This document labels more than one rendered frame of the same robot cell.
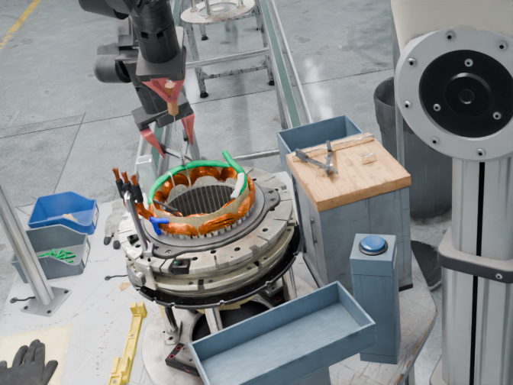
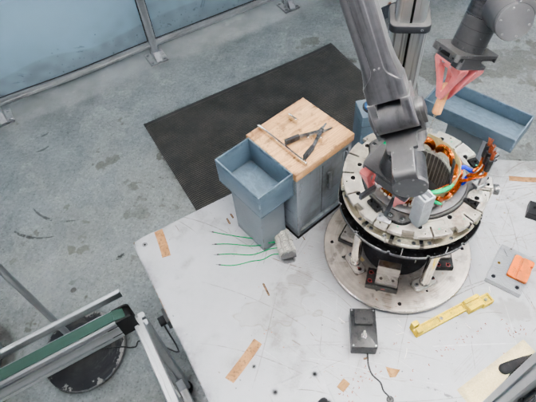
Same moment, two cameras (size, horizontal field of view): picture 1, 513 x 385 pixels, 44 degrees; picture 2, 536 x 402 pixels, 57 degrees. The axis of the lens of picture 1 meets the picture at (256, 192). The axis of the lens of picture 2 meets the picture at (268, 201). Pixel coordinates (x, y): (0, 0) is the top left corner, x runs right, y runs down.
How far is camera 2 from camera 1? 167 cm
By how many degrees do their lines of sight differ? 78
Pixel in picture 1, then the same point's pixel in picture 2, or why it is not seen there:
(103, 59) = (423, 167)
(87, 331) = (455, 368)
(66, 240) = not seen: outside the picture
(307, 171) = (317, 152)
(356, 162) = (294, 128)
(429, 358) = not seen: hidden behind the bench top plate
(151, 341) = (439, 294)
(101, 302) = (420, 380)
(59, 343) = (482, 383)
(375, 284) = not seen: hidden behind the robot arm
